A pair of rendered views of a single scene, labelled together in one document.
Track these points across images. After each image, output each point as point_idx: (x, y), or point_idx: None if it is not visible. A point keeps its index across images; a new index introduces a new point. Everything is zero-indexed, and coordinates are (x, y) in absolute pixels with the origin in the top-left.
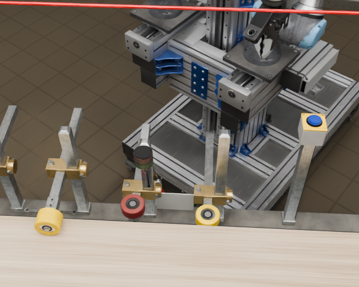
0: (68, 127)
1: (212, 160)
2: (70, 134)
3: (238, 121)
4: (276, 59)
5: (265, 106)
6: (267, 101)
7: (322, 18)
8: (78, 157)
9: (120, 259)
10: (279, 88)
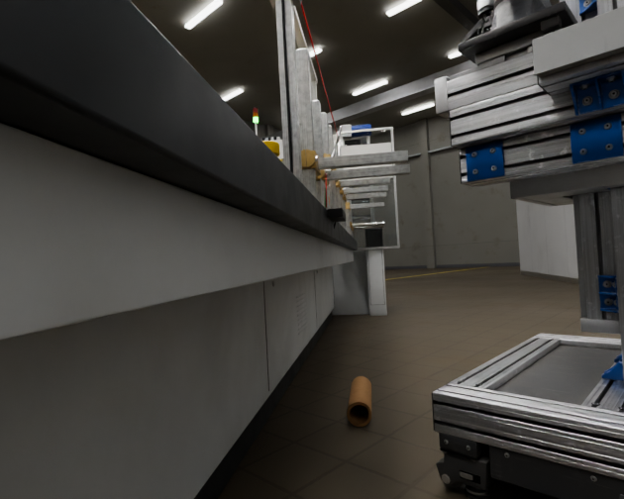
0: (323, 112)
1: (359, 154)
2: (321, 117)
3: (459, 154)
4: (503, 24)
5: (504, 133)
6: (511, 124)
7: None
8: (328, 149)
9: None
10: (555, 107)
